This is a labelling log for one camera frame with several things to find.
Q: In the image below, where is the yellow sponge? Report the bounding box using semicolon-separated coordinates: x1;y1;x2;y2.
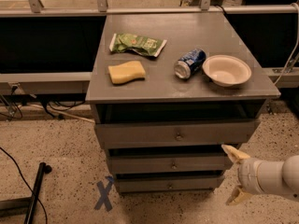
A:
108;61;146;85

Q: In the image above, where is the blue soda can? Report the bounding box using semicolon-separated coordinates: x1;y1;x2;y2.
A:
174;49;206;79

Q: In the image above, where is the green chip bag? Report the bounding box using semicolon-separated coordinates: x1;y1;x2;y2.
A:
109;34;167;58

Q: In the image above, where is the metal railing frame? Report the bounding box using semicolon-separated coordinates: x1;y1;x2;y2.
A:
0;0;299;95

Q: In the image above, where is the grey drawer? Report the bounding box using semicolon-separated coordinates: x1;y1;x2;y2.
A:
95;119;260;148
115;175;224;193
107;153;233;174

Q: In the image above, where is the white bowl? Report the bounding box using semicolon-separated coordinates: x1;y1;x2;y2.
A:
202;55;251;87

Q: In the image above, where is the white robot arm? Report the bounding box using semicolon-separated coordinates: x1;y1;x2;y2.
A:
221;145;299;205

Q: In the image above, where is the grey bottom drawer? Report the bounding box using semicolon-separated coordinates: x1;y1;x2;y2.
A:
115;175;224;193

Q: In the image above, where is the black stand leg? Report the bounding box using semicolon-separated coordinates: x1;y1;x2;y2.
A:
0;162;51;224

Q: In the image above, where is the grey drawer cabinet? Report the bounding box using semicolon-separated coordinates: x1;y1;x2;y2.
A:
86;13;279;184

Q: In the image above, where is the blue tape cross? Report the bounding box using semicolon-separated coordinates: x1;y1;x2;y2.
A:
94;176;114;212

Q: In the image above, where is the grey top drawer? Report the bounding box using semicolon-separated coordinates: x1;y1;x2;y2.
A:
95;119;260;148

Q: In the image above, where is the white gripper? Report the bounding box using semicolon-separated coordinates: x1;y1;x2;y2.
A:
221;145;264;205

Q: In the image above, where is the white hanging cable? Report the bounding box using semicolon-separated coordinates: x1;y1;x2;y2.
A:
273;2;299;86

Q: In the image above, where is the black floor cable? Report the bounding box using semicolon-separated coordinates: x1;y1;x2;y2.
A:
0;146;49;224

